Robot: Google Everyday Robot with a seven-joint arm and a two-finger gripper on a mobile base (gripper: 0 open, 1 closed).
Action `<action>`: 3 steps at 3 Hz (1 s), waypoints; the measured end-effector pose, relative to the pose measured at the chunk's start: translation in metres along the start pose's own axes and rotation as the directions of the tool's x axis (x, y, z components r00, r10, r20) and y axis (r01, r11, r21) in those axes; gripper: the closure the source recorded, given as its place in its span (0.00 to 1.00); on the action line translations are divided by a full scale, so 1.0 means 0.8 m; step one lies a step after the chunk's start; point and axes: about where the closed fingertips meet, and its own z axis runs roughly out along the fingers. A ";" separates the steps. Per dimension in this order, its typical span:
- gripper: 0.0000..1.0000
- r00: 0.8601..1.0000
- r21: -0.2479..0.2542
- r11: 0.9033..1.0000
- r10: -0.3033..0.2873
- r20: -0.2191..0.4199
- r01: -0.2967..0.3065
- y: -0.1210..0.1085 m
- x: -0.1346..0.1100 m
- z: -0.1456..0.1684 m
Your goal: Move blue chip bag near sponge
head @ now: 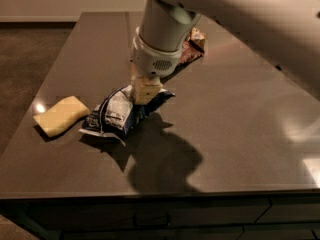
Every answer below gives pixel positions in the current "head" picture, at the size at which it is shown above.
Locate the brown chip bag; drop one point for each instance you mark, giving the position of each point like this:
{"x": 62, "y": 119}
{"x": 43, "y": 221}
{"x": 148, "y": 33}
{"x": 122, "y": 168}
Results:
{"x": 193, "y": 46}

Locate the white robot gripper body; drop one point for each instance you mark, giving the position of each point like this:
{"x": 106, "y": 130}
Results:
{"x": 154, "y": 61}

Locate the blue chip bag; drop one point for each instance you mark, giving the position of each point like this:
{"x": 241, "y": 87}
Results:
{"x": 117, "y": 114}

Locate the yellow sponge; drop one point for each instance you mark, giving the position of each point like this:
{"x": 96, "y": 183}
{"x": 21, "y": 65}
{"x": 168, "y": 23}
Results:
{"x": 61, "y": 116}

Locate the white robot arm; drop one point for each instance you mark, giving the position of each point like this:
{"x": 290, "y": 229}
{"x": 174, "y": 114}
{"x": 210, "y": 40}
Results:
{"x": 286, "y": 33}

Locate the black drawer handle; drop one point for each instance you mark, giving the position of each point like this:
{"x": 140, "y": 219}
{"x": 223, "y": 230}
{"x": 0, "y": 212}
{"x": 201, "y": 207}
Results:
{"x": 147, "y": 222}

